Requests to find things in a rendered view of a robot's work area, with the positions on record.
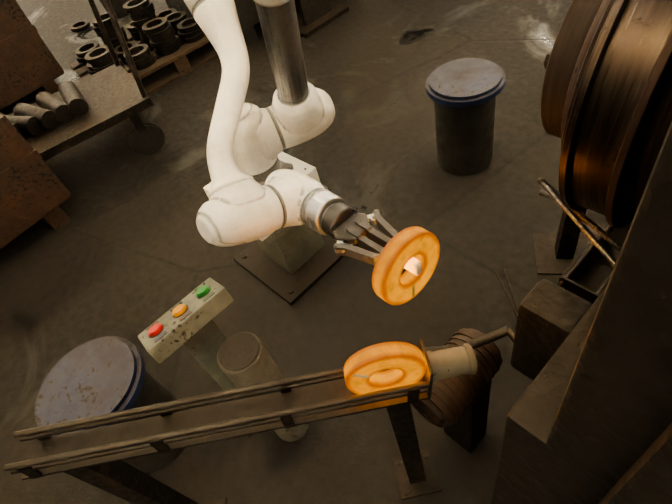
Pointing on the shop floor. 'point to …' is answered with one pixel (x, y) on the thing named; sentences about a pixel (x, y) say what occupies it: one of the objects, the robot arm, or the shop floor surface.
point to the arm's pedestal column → (290, 261)
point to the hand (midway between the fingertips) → (404, 260)
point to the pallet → (146, 44)
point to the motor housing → (464, 395)
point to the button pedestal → (194, 331)
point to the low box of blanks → (26, 187)
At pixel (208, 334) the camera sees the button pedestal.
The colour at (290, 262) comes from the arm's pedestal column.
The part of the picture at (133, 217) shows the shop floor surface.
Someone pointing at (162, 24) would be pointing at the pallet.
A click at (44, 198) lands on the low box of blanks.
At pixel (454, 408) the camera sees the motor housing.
